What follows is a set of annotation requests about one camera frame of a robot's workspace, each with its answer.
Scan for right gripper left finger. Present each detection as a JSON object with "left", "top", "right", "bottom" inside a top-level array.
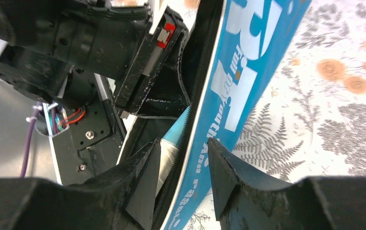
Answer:
[{"left": 0, "top": 138, "right": 161, "bottom": 230}]

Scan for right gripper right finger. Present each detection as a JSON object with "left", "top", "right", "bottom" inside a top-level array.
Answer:
[{"left": 208, "top": 138, "right": 366, "bottom": 230}]

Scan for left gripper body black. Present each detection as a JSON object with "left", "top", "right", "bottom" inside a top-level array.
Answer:
[{"left": 0, "top": 0, "right": 189, "bottom": 116}]

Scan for blue racket bag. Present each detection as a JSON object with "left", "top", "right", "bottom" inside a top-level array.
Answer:
[{"left": 118, "top": 0, "right": 314, "bottom": 230}]

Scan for blue racket white grip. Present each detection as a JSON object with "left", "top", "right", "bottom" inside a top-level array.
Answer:
[{"left": 156, "top": 106, "right": 191, "bottom": 193}]

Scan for floral table mat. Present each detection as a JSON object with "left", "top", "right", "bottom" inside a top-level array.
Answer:
[{"left": 183, "top": 0, "right": 366, "bottom": 230}]

